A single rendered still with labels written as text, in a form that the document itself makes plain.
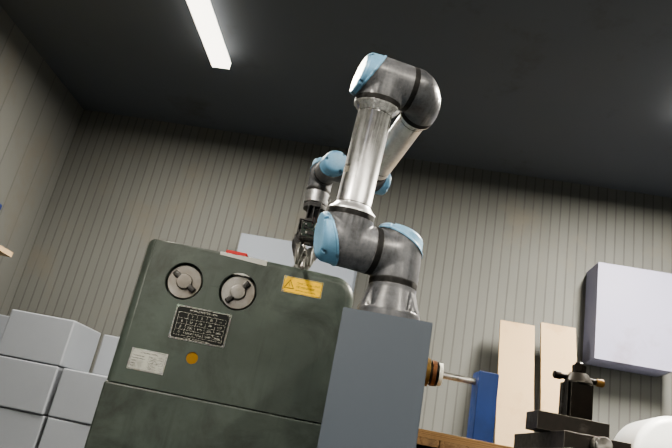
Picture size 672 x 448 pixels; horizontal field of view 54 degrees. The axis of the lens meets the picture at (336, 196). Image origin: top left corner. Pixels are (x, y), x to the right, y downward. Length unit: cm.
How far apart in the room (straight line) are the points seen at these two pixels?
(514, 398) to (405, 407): 324
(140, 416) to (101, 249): 380
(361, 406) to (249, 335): 48
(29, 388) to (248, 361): 267
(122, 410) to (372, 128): 95
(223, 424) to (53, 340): 265
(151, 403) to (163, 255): 39
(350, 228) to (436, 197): 382
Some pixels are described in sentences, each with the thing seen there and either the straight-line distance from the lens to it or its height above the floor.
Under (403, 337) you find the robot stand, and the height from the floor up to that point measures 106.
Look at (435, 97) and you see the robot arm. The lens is 169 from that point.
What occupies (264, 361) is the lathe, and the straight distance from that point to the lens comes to 180.
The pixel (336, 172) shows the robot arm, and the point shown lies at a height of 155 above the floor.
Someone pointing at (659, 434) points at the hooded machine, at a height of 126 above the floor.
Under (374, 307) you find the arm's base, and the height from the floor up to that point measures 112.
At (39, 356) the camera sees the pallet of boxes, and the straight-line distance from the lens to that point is 435.
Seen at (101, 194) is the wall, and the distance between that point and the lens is 573.
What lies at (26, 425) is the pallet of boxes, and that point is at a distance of 433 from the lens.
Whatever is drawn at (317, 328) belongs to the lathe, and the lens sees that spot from 181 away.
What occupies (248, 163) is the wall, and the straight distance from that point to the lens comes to 550.
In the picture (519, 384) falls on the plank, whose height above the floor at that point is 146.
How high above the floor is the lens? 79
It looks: 21 degrees up
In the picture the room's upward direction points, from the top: 11 degrees clockwise
